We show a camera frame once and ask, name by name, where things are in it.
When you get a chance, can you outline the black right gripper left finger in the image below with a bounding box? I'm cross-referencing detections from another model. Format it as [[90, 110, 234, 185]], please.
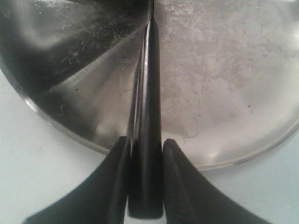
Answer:
[[25, 137, 130, 224]]

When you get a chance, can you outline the round steel plate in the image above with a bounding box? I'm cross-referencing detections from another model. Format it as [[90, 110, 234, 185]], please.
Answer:
[[0, 0, 299, 170]]

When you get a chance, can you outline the black knife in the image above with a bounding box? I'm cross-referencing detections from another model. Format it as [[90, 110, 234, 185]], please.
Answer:
[[128, 0, 163, 219]]

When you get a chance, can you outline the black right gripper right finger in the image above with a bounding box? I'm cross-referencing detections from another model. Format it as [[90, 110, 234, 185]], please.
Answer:
[[163, 139, 267, 224]]

